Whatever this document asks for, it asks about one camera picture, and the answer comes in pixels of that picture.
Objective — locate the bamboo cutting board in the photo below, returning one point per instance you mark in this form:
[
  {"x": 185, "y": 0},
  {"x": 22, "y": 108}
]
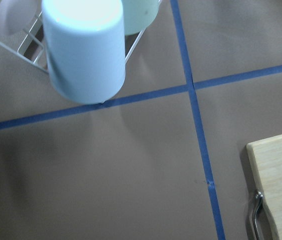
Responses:
[{"x": 265, "y": 158}]

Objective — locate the light blue cup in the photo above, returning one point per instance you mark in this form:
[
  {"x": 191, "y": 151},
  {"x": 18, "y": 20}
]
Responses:
[{"x": 85, "y": 48}]

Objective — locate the mint green cup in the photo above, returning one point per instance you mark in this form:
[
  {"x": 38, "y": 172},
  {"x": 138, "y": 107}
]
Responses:
[{"x": 138, "y": 15}]

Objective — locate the cutting board metal handle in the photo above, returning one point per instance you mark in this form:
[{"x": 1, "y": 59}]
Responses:
[{"x": 258, "y": 205}]

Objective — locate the white wire cup rack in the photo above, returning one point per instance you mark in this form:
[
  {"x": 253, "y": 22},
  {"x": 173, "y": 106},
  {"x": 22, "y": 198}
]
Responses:
[{"x": 21, "y": 31}]

